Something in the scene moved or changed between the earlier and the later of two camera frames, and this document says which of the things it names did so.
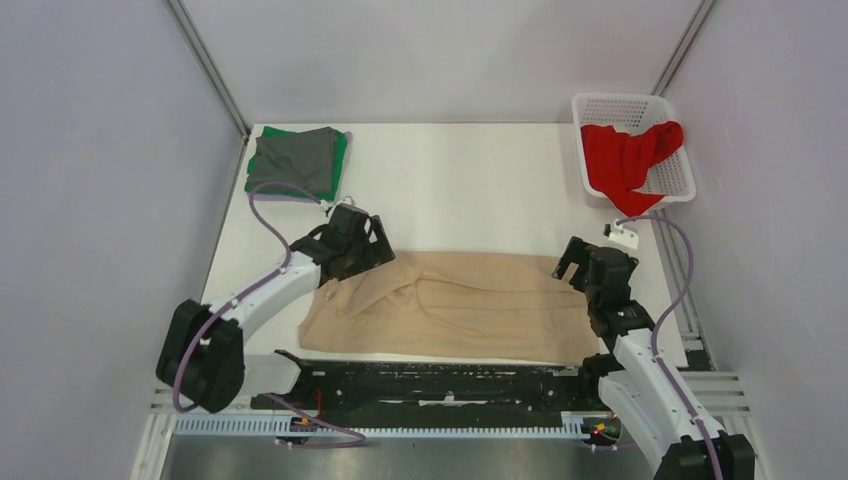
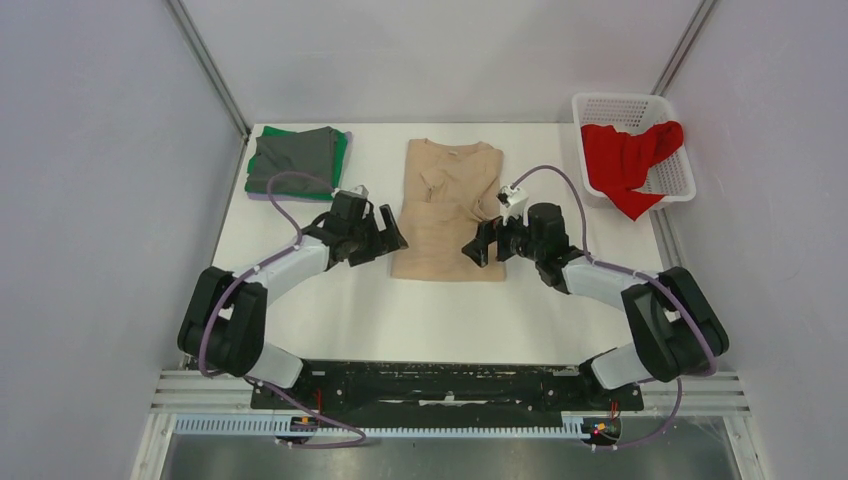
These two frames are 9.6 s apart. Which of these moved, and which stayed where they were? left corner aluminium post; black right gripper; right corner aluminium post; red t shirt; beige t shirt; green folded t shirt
Moved: beige t shirt; black right gripper
Stayed: right corner aluminium post; red t shirt; left corner aluminium post; green folded t shirt
